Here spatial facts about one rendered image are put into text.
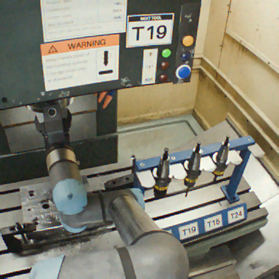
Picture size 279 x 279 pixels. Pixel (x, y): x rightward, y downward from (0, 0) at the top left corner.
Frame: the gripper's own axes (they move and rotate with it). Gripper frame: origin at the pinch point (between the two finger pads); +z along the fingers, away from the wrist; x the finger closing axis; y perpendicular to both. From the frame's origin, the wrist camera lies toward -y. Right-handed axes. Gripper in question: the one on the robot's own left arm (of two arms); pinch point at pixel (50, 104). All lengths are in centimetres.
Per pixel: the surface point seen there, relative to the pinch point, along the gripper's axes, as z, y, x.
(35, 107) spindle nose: -7.6, -5.3, -4.4
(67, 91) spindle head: -21.2, -17.7, 3.3
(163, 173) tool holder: -18.4, 18.9, 30.3
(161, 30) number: -21.1, -29.5, 23.3
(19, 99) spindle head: -21.2, -18.1, -7.1
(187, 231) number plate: -25, 50, 41
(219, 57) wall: 62, 29, 100
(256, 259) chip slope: -41, 70, 73
